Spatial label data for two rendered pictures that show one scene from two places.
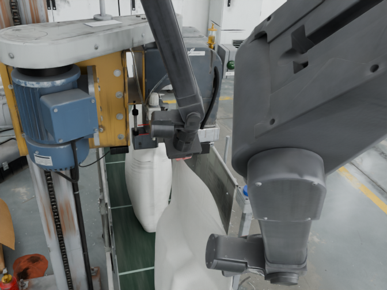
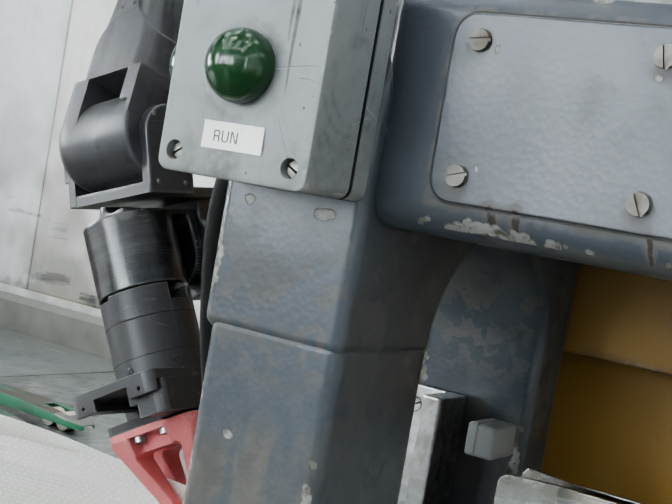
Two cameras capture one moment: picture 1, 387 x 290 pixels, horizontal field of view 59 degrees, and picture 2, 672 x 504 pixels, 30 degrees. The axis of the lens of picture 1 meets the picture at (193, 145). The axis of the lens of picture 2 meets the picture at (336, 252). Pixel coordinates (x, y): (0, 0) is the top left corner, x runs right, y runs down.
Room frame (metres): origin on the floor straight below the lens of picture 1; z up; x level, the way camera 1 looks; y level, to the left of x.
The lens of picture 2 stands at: (1.49, -0.39, 1.25)
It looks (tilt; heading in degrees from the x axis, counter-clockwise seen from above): 3 degrees down; 141
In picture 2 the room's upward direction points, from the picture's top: 10 degrees clockwise
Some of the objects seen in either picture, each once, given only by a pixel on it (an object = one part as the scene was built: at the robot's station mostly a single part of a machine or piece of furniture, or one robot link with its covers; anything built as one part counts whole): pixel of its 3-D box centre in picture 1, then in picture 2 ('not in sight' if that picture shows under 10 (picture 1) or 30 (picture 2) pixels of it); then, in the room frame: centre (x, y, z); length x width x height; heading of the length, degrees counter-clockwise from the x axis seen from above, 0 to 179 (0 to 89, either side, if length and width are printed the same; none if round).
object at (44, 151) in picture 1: (54, 118); not in sight; (0.75, 0.35, 1.21); 0.15 x 0.15 x 0.25
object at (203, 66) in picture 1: (173, 72); (630, 305); (1.13, 0.09, 1.21); 0.30 x 0.25 x 0.30; 18
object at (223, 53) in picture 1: (226, 61); (278, 76); (1.07, -0.09, 1.28); 0.08 x 0.05 x 0.09; 18
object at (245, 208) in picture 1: (250, 198); not in sight; (0.97, -0.22, 0.81); 0.08 x 0.08 x 0.06; 18
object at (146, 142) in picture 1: (144, 137); not in sight; (0.97, 0.16, 1.04); 0.08 x 0.06 x 0.05; 108
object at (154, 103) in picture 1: (155, 117); not in sight; (0.92, 0.12, 1.14); 0.05 x 0.04 x 0.16; 108
